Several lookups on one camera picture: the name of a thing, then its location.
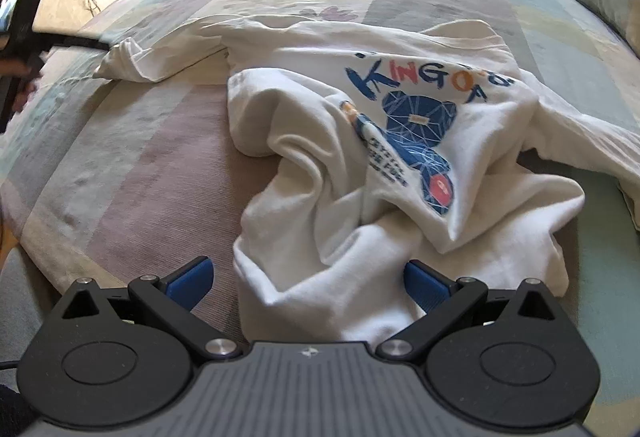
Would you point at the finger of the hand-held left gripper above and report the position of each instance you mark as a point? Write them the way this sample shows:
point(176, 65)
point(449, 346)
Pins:
point(75, 42)

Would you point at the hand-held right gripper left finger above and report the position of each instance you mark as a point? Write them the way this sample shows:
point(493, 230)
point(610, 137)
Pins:
point(187, 284)

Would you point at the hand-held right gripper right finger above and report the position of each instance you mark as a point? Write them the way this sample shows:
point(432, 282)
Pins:
point(425, 287)

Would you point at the white printed t-shirt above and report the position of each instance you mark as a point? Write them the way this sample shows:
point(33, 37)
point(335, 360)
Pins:
point(310, 197)

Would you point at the person's left hand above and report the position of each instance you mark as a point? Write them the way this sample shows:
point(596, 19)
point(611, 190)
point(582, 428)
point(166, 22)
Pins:
point(12, 69)

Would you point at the pastel patchwork bed sheet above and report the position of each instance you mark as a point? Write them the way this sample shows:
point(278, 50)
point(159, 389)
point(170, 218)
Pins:
point(150, 157)

